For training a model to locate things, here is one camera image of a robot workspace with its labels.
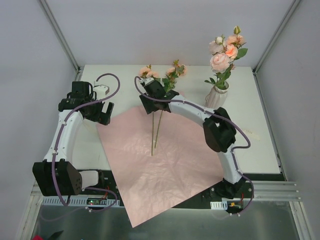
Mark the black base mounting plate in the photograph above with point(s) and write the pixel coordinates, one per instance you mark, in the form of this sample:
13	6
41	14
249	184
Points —
199	201

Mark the left slotted cable duct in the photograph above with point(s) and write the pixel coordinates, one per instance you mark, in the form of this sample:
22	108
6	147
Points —
82	201

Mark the small peach rose stem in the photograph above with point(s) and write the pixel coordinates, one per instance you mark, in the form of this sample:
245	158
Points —
144	73

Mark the peach rose stem leafy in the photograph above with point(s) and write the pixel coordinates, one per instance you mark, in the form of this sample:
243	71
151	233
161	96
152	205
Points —
177	70

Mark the right aluminium frame post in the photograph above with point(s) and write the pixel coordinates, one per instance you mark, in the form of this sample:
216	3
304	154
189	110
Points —
283	23

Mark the right slotted cable duct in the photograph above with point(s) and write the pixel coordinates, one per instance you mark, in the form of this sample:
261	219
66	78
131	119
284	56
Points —
226	204

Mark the aluminium side rail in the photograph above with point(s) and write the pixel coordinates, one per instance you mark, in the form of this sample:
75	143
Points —
269	126
64	138

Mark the slotted cable duct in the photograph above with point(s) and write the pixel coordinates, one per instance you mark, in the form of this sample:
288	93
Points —
82	201
226	204

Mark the aluminium frame post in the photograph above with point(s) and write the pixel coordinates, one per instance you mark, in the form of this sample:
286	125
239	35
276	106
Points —
59	34
283	23

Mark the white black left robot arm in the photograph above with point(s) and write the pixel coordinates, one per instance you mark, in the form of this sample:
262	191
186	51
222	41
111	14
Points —
56	174

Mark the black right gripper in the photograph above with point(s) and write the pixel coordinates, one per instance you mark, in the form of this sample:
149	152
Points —
149	104

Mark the aluminium front frame rail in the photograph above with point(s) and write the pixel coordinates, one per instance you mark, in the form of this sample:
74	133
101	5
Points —
261	191

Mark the right aluminium side rail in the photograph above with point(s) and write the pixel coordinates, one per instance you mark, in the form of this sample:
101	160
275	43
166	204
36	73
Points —
269	126

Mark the left aluminium frame post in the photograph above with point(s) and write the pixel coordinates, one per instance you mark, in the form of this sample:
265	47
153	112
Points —
59	34

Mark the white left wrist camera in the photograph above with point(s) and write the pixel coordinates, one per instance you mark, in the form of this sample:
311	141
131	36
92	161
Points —
100	89

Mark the pale pink rose stem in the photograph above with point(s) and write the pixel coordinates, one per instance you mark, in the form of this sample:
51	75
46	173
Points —
219	60

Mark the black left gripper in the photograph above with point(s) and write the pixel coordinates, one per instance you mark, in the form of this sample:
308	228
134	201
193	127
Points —
100	113

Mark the white ribbed ceramic vase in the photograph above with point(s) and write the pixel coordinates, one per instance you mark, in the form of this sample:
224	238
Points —
217	97

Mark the red object at bottom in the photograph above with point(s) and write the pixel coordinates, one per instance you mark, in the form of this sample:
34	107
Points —
37	237

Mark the left aluminium side rail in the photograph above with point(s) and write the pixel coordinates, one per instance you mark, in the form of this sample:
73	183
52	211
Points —
64	138

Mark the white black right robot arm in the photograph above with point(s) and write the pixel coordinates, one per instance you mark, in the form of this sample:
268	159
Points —
219	130

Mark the orange rose stem with bud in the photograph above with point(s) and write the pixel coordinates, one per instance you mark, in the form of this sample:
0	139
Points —
234	49

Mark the pink wrapping paper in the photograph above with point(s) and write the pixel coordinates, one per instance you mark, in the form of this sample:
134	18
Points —
158	161

